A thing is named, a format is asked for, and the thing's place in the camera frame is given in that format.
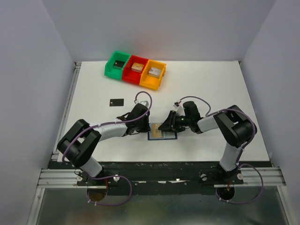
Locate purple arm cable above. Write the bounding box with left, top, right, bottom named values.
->
left=61, top=91, right=154, bottom=207
left=179, top=95, right=263, bottom=204

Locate navy blue card holder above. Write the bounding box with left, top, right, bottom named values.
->
left=148, top=123, right=177, bottom=141

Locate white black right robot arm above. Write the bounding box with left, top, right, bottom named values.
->
left=158, top=101, right=257, bottom=183

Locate yellow plastic bin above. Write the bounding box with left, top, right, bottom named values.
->
left=139, top=60, right=166, bottom=90

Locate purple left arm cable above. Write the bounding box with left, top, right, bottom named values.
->
left=61, top=91, right=154, bottom=207

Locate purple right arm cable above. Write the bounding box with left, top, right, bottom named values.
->
left=179, top=95, right=263, bottom=204

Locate green plastic bin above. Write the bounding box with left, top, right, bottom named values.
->
left=105, top=51, right=131, bottom=80

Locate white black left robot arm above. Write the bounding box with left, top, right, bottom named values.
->
left=57, top=103, right=150, bottom=178

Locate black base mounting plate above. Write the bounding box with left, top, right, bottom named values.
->
left=48, top=160, right=258, bottom=196

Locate gold credit card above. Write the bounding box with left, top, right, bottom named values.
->
left=150, top=123, right=163, bottom=139

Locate metal block in yellow bin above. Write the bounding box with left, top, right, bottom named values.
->
left=148, top=67, right=162, bottom=78

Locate red plastic bin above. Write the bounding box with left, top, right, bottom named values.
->
left=122, top=55, right=149, bottom=85

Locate metal block in red bin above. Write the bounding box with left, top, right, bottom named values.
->
left=131, top=62, right=144, bottom=73

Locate black credit card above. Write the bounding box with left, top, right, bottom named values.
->
left=109, top=98, right=124, bottom=107

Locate metal block in green bin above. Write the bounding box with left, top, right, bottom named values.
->
left=113, top=60, right=125, bottom=69

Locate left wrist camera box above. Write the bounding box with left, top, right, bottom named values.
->
left=134, top=100, right=150, bottom=108

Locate aluminium rail frame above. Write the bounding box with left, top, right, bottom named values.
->
left=25, top=61, right=83, bottom=225

